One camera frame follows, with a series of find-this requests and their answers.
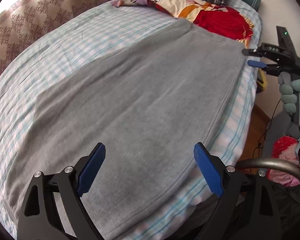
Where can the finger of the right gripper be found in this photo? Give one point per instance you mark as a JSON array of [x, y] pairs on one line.
[[258, 64], [258, 52]]

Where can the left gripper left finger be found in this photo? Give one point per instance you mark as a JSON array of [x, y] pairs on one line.
[[52, 206]]

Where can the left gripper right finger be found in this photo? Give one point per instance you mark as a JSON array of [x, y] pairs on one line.
[[246, 207]]

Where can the right hand teal glove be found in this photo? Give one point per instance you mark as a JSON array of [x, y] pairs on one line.
[[290, 94]]

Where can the yellow object beside bed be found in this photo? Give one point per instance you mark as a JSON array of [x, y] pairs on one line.
[[261, 81]]

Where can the red floral quilt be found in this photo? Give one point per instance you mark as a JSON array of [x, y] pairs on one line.
[[219, 19]]

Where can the pink red cloth pile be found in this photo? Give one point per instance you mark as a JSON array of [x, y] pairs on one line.
[[285, 148]]

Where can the patterned beige curtain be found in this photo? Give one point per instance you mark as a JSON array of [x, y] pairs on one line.
[[25, 21]]

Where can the metal curved chair rail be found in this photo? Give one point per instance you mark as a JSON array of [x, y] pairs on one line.
[[270, 163]]

